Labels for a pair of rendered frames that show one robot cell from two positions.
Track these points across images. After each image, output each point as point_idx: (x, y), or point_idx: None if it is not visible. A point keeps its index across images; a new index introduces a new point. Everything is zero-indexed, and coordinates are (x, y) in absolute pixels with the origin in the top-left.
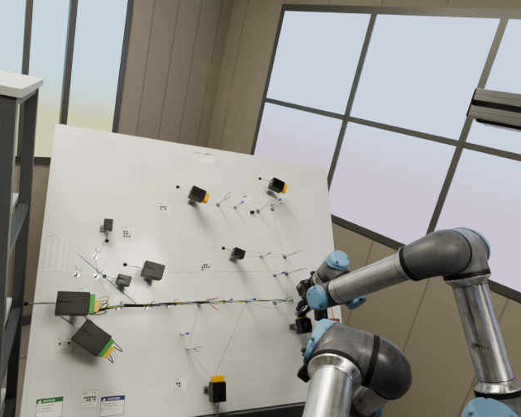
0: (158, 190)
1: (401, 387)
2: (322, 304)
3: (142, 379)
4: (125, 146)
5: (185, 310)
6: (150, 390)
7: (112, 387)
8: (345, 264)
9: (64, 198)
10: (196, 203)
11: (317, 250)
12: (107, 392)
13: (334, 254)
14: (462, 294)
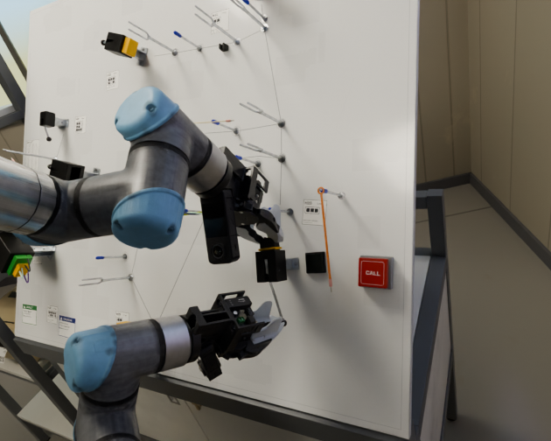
0: (107, 57)
1: None
2: (12, 233)
3: (89, 305)
4: (79, 8)
5: None
6: (94, 320)
7: (66, 307)
8: (127, 123)
9: (36, 97)
10: (147, 59)
11: (362, 94)
12: (63, 311)
13: (125, 101)
14: None
